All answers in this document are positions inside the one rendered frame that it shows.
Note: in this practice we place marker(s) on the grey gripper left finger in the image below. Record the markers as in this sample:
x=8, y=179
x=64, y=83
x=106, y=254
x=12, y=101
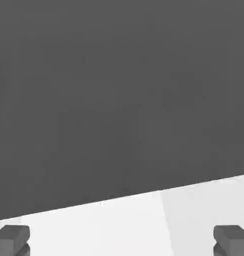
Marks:
x=10, y=240

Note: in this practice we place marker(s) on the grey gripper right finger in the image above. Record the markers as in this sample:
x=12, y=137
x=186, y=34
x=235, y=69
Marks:
x=233, y=240

